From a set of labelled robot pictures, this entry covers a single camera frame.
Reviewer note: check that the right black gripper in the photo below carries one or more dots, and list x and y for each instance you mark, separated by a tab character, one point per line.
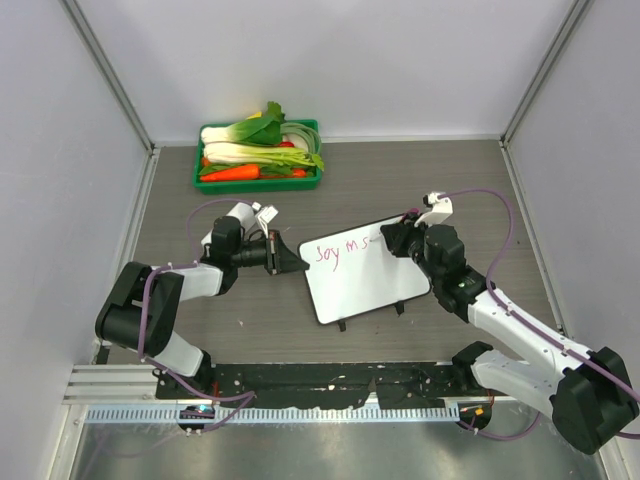
397	236

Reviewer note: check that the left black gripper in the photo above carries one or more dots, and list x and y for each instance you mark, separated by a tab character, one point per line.
279	259

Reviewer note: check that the pink white marker pen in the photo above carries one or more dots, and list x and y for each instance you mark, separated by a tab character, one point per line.
407	218

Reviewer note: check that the small whiteboard with black frame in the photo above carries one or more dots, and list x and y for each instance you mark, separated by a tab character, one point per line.
351	272

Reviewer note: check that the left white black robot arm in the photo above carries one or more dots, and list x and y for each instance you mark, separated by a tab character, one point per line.
140	311

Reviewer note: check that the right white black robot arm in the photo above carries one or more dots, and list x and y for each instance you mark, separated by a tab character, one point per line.
586	394

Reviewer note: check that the green plastic tray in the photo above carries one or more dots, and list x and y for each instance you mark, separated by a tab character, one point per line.
254	186

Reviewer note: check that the large orange carrot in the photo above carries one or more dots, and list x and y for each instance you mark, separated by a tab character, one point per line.
248	172

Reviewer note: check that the green long beans bundle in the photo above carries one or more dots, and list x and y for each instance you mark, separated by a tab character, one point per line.
302	136

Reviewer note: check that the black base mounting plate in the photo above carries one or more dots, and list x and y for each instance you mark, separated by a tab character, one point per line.
336	386

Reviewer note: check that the lower bok choy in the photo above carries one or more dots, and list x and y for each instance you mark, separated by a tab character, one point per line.
225	153

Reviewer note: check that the bok choy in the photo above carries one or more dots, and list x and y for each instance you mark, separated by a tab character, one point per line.
225	153
262	130

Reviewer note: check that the upper bok choy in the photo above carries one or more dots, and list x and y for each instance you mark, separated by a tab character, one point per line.
262	130

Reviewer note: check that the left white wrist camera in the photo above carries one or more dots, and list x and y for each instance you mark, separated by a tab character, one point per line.
263	215

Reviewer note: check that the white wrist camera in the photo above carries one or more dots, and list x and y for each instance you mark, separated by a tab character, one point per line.
439	209
263	215

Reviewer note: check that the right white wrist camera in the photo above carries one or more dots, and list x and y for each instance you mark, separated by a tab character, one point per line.
439	209

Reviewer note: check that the white slotted cable duct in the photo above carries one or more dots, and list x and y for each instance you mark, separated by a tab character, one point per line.
199	414

